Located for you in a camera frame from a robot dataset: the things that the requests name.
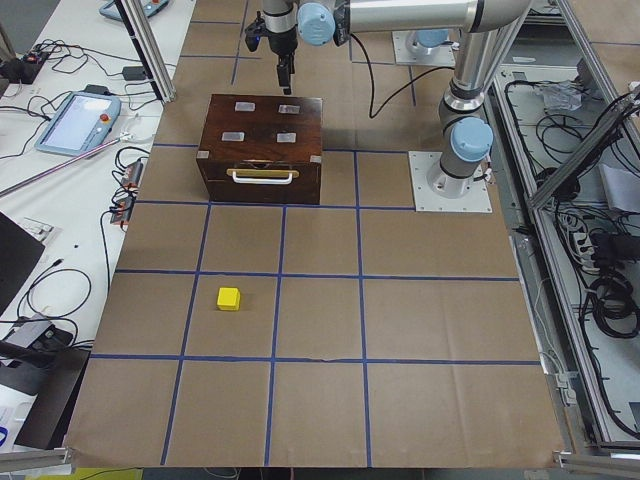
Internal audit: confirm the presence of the blue teach pendant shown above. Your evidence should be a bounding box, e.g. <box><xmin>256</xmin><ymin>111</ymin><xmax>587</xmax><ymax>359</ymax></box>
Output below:
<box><xmin>98</xmin><ymin>0</ymin><xmax>174</xmax><ymax>21</ymax></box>
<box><xmin>35</xmin><ymin>91</ymin><xmax>122</xmax><ymax>157</ymax></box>

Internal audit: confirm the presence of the metal rod tool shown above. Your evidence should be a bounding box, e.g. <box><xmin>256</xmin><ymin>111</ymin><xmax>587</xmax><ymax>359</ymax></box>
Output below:
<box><xmin>0</xmin><ymin>132</ymin><xmax>134</xmax><ymax>198</ymax></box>

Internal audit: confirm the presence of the dark wooden drawer cabinet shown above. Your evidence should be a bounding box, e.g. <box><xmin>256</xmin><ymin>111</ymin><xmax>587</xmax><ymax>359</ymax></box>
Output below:
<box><xmin>196</xmin><ymin>94</ymin><xmax>323</xmax><ymax>173</ymax></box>

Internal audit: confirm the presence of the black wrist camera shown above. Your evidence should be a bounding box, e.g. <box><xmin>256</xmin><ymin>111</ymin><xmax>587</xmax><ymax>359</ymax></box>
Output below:
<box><xmin>245</xmin><ymin>11</ymin><xmax>265</xmax><ymax>52</ymax></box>

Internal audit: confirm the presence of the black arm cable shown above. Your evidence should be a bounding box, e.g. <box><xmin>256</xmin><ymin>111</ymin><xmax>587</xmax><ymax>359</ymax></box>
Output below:
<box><xmin>348</xmin><ymin>32</ymin><xmax>454</xmax><ymax>120</ymax></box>

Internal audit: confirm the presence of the brown paper table mat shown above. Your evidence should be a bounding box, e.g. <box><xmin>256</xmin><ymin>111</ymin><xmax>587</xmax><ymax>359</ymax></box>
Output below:
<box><xmin>65</xmin><ymin>1</ymin><xmax>565</xmax><ymax>468</ymax></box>

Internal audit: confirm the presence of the yellow block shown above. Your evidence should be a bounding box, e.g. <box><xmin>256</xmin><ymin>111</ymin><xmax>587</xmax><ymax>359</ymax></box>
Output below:
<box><xmin>216</xmin><ymin>287</ymin><xmax>241</xmax><ymax>311</ymax></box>

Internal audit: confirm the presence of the black power adapter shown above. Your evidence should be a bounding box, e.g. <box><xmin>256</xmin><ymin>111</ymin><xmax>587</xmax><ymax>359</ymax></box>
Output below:
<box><xmin>121</xmin><ymin>66</ymin><xmax>147</xmax><ymax>81</ymax></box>

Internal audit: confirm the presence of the aluminium frame post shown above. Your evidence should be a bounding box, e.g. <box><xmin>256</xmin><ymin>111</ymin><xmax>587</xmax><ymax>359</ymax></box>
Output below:
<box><xmin>115</xmin><ymin>0</ymin><xmax>176</xmax><ymax>104</ymax></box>

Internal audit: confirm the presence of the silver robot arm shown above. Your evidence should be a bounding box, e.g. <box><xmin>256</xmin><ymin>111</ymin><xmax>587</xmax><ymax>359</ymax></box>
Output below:
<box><xmin>245</xmin><ymin>1</ymin><xmax>504</xmax><ymax>199</ymax></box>
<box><xmin>405</xmin><ymin>29</ymin><xmax>454</xmax><ymax>66</ymax></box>

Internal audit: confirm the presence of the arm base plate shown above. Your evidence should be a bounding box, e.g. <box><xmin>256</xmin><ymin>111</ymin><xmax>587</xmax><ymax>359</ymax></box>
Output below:
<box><xmin>392</xmin><ymin>29</ymin><xmax>459</xmax><ymax>67</ymax></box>
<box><xmin>408</xmin><ymin>151</ymin><xmax>493</xmax><ymax>214</ymax></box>

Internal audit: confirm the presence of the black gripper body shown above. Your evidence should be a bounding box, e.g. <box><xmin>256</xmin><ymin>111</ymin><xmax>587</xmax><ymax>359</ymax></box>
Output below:
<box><xmin>263</xmin><ymin>9</ymin><xmax>298</xmax><ymax>54</ymax></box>

